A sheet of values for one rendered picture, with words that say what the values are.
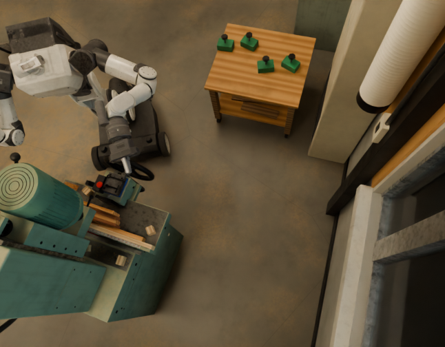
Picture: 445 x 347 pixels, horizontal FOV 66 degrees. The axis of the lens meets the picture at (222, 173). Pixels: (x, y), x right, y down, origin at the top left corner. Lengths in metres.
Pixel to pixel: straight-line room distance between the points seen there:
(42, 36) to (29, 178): 0.72
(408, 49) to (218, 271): 1.81
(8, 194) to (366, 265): 1.46
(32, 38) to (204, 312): 1.90
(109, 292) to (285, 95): 1.58
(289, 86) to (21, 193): 1.73
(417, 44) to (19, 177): 1.40
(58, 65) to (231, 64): 1.22
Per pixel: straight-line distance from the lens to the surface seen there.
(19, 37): 1.83
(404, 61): 1.45
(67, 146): 3.18
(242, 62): 2.51
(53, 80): 1.73
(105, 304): 1.86
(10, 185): 1.33
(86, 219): 1.67
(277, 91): 2.37
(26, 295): 1.41
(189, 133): 2.86
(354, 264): 1.72
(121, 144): 1.36
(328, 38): 3.17
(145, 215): 1.73
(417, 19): 1.33
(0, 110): 1.89
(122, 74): 1.64
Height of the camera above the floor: 2.51
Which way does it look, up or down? 69 degrees down
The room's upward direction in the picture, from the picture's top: 15 degrees counter-clockwise
